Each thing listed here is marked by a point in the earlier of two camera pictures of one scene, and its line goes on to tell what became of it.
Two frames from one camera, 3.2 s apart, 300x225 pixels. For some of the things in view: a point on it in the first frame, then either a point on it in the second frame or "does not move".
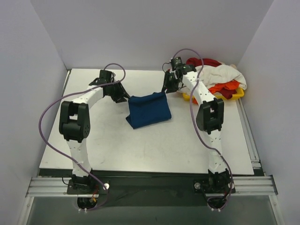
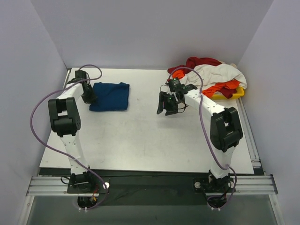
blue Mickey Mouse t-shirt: (147, 109) to (110, 97)
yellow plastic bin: (239, 93) does not move
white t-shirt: (212, 75) does not move
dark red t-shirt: (198, 62) does not move
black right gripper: (169, 82) to (167, 103)
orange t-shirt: (229, 86) does not move
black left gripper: (119, 93) to (88, 95)
